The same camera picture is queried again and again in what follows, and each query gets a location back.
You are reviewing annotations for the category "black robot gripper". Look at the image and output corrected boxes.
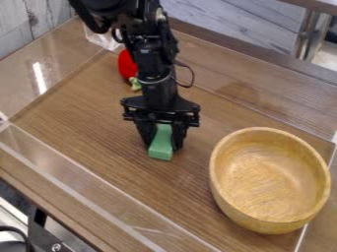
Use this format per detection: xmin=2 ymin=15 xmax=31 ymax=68
xmin=122 ymin=77 xmax=201 ymax=151

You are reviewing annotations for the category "green rectangular stick block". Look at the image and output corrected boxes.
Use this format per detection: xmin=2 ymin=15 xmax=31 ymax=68
xmin=147 ymin=124 xmax=174 ymax=161

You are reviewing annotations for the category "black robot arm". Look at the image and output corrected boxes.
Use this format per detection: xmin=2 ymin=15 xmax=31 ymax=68
xmin=68 ymin=0 xmax=201 ymax=150

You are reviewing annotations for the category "brown wooden bowl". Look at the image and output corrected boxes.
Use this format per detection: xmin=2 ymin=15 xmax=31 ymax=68
xmin=210 ymin=127 xmax=332 ymax=234

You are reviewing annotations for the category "red plush strawberry toy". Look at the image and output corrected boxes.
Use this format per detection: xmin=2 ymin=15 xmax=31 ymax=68
xmin=118 ymin=49 xmax=141 ymax=92

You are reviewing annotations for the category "clear acrylic front barrier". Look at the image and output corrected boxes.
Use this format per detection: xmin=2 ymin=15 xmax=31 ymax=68
xmin=0 ymin=113 xmax=220 ymax=252

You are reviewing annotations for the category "metal background table leg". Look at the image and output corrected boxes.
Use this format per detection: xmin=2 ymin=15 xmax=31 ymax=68
xmin=294 ymin=10 xmax=332 ymax=62

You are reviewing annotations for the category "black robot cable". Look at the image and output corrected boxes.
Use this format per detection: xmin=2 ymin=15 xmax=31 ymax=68
xmin=170 ymin=59 xmax=197 ymax=89

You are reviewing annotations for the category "clear acrylic corner bracket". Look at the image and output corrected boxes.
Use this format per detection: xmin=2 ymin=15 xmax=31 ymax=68
xmin=83 ymin=26 xmax=125 ymax=52

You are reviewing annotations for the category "black table frame leg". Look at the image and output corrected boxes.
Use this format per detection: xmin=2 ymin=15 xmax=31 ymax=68
xmin=0 ymin=206 xmax=76 ymax=252

